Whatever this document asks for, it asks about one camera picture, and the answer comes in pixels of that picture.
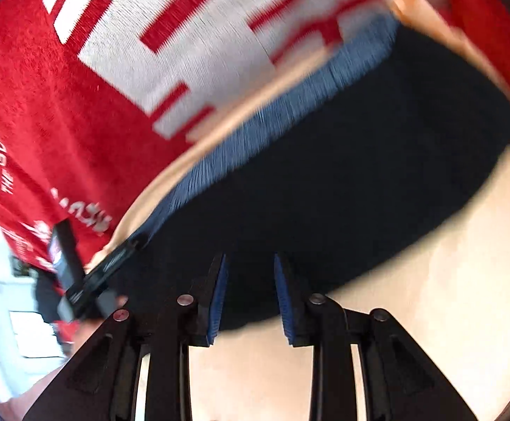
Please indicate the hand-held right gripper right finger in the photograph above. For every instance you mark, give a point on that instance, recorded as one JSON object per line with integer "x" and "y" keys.
{"x": 283, "y": 302}

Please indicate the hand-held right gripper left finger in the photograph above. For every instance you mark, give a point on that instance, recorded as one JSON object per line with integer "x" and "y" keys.
{"x": 219, "y": 302}

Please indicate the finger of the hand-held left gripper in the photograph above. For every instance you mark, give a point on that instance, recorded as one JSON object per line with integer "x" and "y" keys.
{"x": 108, "y": 266}

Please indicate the dark navy pants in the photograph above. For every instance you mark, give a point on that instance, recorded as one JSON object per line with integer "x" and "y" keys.
{"x": 347, "y": 175}

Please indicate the person in red white shirt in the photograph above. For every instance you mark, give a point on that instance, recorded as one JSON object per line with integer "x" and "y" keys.
{"x": 40, "y": 118}

